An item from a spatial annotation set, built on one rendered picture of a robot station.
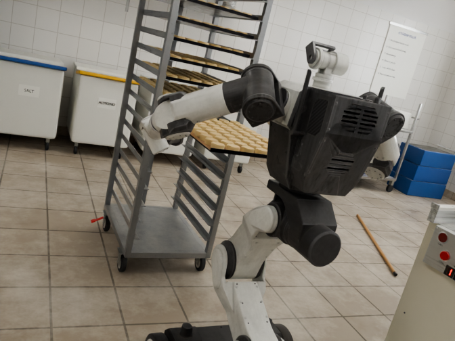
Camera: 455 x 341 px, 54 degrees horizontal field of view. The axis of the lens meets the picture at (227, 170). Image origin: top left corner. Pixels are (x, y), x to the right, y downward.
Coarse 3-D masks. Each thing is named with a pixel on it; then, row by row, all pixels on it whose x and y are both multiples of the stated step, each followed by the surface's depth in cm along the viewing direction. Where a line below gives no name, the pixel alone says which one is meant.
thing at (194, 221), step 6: (174, 198) 296; (180, 198) 291; (180, 204) 288; (186, 210) 279; (186, 216) 272; (192, 216) 270; (192, 222) 265; (198, 222) 261; (198, 228) 259; (204, 234) 252; (204, 240) 245
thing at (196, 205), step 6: (180, 186) 292; (186, 192) 282; (186, 198) 275; (192, 198) 272; (192, 204) 267; (198, 204) 263; (198, 210) 260; (204, 210) 255; (204, 216) 254; (210, 222) 247
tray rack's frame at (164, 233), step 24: (144, 0) 249; (216, 24) 270; (120, 120) 266; (120, 144) 271; (144, 192) 290; (120, 216) 269; (144, 216) 278; (168, 216) 286; (120, 240) 240; (144, 240) 246; (168, 240) 253; (192, 240) 260
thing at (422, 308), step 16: (432, 224) 158; (448, 224) 158; (416, 256) 163; (416, 272) 162; (432, 272) 157; (416, 288) 161; (432, 288) 156; (448, 288) 151; (400, 304) 167; (416, 304) 161; (432, 304) 156; (448, 304) 151; (400, 320) 166; (416, 320) 161; (432, 320) 155; (448, 320) 150; (400, 336) 166; (416, 336) 160; (432, 336) 155; (448, 336) 150
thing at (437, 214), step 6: (432, 204) 154; (438, 204) 153; (444, 204) 158; (432, 210) 155; (438, 210) 153; (444, 210) 155; (450, 210) 156; (432, 216) 155; (438, 216) 154; (444, 216) 156; (450, 216) 158; (432, 222) 155; (438, 222) 155; (444, 222) 157; (450, 222) 159
